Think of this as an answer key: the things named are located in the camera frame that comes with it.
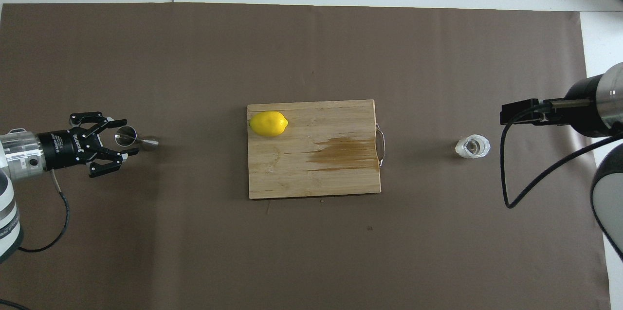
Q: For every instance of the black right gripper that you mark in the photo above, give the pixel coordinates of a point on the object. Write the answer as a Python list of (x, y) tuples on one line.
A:
[(586, 110)]

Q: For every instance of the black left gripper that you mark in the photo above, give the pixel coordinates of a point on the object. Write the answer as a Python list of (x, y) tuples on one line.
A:
[(68, 149)]

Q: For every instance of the steel jigger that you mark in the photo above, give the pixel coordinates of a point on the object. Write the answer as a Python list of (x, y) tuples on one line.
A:
[(148, 143)]

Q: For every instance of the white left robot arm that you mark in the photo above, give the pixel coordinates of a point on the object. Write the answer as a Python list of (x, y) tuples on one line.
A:
[(19, 154)]

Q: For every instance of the brown paper table mat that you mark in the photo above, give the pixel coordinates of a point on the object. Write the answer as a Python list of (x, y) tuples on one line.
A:
[(194, 251)]

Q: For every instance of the yellow lemon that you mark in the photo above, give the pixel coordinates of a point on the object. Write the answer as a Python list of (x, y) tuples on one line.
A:
[(267, 123)]

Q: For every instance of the wooden cutting board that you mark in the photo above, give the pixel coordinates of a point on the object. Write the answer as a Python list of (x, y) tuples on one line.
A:
[(292, 169)]

